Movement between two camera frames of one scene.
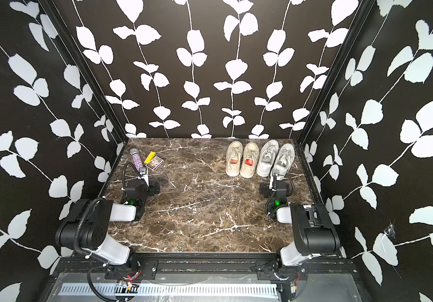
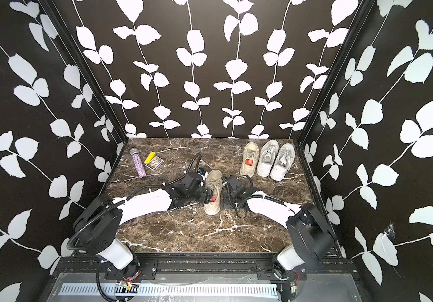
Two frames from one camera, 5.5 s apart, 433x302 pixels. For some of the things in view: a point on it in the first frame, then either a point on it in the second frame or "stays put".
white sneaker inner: [269, 152] stays put
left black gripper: [153, 188] to [206, 195]
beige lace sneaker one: [234, 153] to [214, 182]
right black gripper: [265, 186] to [225, 203]
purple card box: [155, 163] stays put
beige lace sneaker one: [251, 151] stays put
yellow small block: [152, 154] stays put
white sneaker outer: [283, 159] stays put
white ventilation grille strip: [168, 289] stays put
